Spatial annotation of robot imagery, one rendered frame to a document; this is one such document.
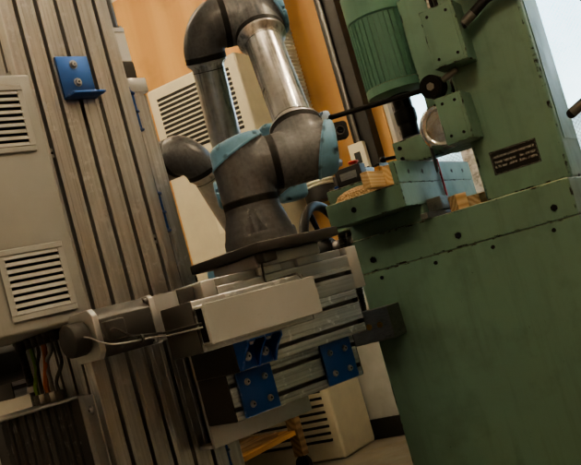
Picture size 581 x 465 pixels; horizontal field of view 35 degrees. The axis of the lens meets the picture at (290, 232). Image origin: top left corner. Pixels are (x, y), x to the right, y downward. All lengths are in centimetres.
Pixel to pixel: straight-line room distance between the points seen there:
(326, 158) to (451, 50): 59
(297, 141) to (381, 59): 70
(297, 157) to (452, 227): 57
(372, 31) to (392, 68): 12
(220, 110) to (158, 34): 255
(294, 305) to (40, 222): 48
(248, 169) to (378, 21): 82
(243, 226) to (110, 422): 45
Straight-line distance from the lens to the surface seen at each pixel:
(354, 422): 405
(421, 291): 231
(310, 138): 186
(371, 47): 251
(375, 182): 218
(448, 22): 233
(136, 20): 477
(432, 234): 229
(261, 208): 182
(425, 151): 249
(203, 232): 413
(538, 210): 221
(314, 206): 262
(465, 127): 228
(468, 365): 231
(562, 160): 231
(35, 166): 173
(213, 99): 214
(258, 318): 158
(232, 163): 184
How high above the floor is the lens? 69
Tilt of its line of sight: 4 degrees up
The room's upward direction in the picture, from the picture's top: 15 degrees counter-clockwise
